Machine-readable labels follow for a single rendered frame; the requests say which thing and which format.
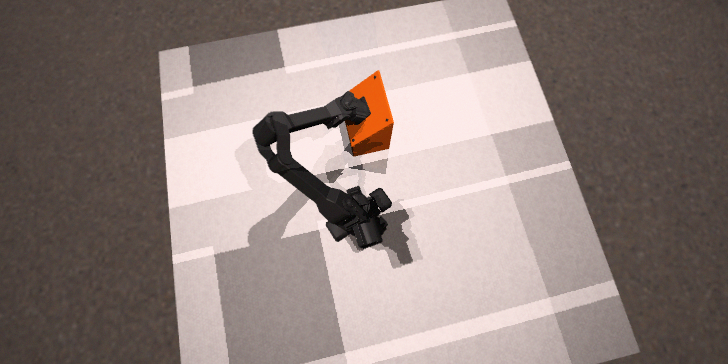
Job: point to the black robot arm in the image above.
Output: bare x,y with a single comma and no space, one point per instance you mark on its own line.
333,204

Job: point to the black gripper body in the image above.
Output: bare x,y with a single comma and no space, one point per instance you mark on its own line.
381,201

